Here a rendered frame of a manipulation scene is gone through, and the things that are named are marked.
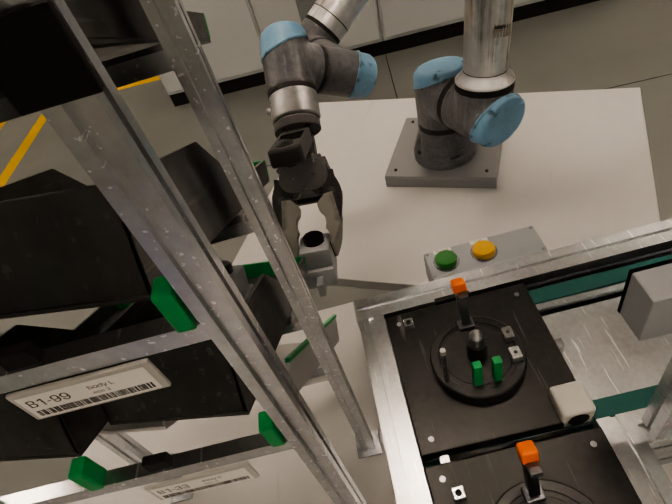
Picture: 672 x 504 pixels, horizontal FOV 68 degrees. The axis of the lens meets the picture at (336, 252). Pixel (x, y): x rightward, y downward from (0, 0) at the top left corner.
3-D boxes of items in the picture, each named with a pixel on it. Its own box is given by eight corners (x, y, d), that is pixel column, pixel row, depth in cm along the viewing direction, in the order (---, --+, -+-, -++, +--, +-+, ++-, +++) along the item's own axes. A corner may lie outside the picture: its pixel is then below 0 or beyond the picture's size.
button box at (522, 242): (426, 273, 99) (422, 252, 95) (531, 245, 98) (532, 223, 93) (435, 300, 94) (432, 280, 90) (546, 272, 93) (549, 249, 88)
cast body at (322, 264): (309, 265, 78) (298, 227, 74) (337, 259, 77) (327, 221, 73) (308, 299, 71) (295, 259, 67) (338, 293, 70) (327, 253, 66)
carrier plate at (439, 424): (386, 324, 87) (384, 317, 86) (523, 289, 85) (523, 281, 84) (422, 461, 70) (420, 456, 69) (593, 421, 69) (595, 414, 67)
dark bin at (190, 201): (163, 198, 58) (142, 135, 56) (270, 180, 56) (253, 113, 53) (-26, 323, 33) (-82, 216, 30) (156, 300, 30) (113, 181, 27)
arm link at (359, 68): (352, 42, 89) (297, 32, 84) (387, 59, 82) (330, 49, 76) (341, 87, 93) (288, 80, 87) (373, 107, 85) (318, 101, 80)
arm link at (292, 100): (312, 81, 73) (258, 93, 74) (317, 110, 72) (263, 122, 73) (320, 102, 80) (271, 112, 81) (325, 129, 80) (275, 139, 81)
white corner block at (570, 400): (546, 399, 72) (548, 386, 69) (577, 392, 72) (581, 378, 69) (560, 430, 69) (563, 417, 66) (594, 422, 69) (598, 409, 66)
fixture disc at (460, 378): (420, 334, 82) (419, 327, 80) (505, 313, 81) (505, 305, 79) (445, 414, 72) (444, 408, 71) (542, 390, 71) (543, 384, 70)
